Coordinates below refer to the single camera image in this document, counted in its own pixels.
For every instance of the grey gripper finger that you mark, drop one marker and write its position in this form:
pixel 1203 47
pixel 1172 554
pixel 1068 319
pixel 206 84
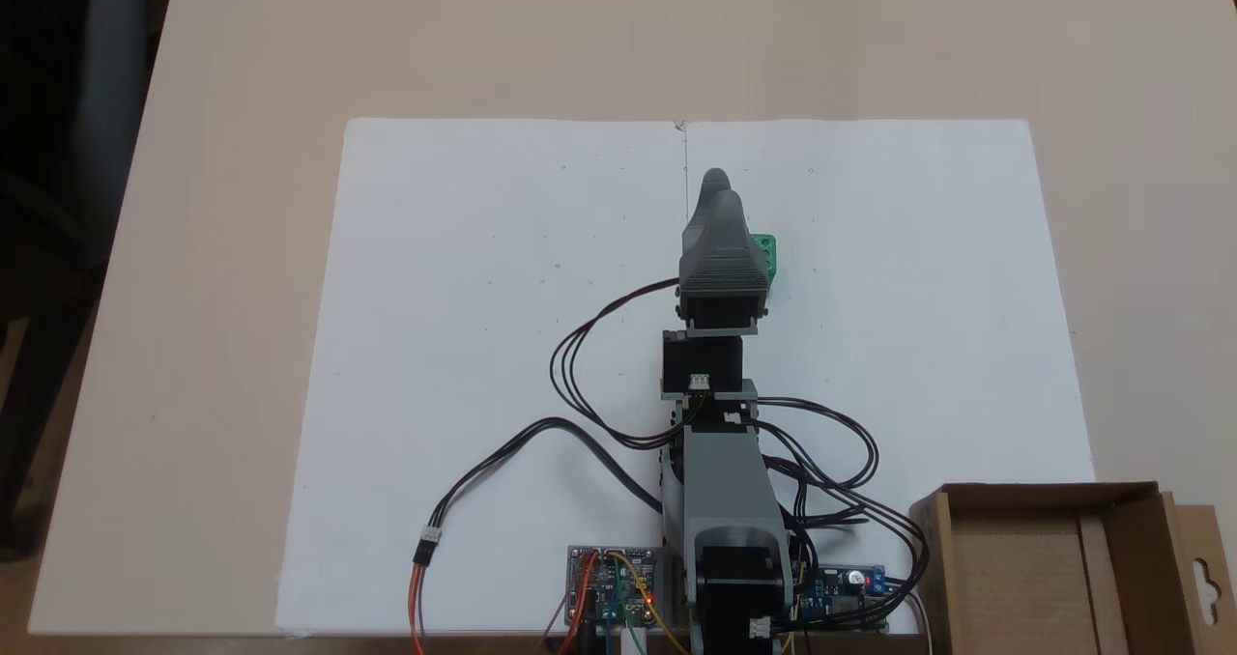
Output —
pixel 716 180
pixel 725 254

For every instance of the brown cardboard box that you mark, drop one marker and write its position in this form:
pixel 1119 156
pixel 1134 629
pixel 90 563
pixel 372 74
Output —
pixel 1024 578

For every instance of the motor controller circuit board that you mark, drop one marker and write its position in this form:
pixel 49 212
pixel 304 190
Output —
pixel 609 583

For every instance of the green dice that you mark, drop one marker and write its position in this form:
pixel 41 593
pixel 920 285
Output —
pixel 765 249

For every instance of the blue power converter board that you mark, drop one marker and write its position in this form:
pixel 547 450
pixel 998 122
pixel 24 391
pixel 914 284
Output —
pixel 850 583

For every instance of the white paper sheet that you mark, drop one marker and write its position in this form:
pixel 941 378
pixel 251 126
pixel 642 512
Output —
pixel 464 298
pixel 918 298

